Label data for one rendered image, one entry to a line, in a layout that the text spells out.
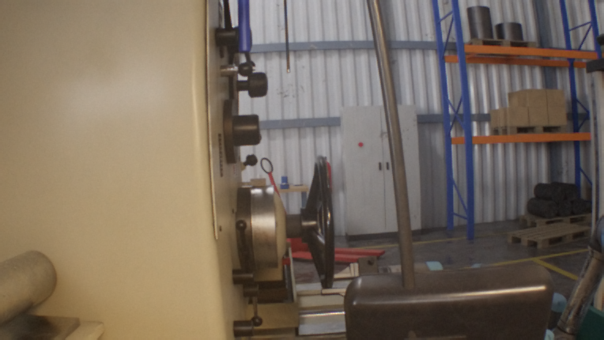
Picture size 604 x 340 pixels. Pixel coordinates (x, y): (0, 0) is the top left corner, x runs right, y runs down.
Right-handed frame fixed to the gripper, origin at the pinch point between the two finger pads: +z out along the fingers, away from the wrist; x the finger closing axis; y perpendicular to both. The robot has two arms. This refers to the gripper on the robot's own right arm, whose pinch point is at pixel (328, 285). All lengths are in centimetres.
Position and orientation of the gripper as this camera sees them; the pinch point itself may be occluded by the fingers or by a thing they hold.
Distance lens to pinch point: 140.6
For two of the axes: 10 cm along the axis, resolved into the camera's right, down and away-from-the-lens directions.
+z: -10.0, 0.5, -0.3
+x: 0.6, 8.8, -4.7
